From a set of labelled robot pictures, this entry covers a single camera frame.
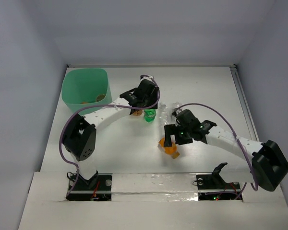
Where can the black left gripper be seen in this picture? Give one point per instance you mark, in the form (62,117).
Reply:
(139,105)

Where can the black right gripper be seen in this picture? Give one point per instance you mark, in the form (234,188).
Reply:
(169,129)

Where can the orange blue label drink bottle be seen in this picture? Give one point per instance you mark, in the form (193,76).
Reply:
(100,97)

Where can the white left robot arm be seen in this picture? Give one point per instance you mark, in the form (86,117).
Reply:
(78,136)

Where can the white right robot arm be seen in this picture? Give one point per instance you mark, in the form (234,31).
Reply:
(268,165)

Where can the green plastic bin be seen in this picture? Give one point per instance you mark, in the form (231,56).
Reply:
(84,85)

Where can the small orange juice bottle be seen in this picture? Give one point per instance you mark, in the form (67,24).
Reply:
(171,151)

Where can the orange juice bottle gold cap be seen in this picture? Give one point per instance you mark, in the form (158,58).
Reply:
(137,113)

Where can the green plastic soda bottle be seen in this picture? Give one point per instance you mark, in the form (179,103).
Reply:
(149,115)

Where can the clear bottle black cap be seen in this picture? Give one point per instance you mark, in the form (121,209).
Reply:
(175,109)

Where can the clear crushed water bottle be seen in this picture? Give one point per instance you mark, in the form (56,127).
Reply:
(164,114)

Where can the silver foil tape strip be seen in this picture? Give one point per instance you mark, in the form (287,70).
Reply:
(153,187)

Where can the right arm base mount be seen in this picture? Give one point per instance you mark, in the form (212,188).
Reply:
(212,187)

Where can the aluminium table edge rail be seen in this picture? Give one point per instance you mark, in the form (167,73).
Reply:
(243,102)

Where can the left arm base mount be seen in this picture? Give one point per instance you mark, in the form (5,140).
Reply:
(98,188)

